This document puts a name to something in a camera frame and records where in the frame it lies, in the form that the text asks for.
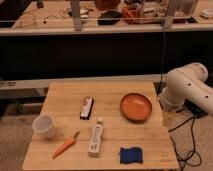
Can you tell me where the orange toy carrot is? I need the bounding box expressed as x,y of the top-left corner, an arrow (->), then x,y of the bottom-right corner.
52,132 -> 79,159

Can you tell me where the white bottle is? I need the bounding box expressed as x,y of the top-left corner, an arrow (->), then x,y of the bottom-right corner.
88,118 -> 103,157

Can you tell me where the grey metal post right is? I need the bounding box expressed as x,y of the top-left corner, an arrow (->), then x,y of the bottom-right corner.
163,0 -> 176,29

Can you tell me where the grey metal post left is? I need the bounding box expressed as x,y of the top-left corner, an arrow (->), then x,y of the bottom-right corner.
70,0 -> 82,31

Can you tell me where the black floor cable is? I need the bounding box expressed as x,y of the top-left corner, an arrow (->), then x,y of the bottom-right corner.
168,115 -> 203,171

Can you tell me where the orange ceramic bowl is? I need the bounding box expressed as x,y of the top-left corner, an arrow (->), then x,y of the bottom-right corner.
120,93 -> 152,121

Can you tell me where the black object on bench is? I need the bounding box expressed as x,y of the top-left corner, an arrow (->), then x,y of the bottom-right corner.
97,10 -> 121,25

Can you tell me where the black silver harmonica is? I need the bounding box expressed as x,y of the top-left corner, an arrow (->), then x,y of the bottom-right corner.
80,96 -> 93,120

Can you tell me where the black hanging cable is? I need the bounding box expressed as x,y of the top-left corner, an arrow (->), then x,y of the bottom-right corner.
157,25 -> 167,94

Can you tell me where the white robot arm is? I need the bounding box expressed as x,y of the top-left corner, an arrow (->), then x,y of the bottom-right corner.
159,62 -> 213,116

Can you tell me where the blue sponge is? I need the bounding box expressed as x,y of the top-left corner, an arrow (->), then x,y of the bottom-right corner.
120,147 -> 143,164

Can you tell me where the grey metal post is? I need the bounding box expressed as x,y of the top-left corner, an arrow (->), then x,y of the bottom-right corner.
70,0 -> 82,31
163,0 -> 176,29

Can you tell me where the orange tool on bench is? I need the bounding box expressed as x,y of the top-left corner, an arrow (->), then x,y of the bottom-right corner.
122,6 -> 137,24

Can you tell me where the white plastic cup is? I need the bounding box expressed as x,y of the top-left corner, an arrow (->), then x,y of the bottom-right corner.
32,115 -> 55,139

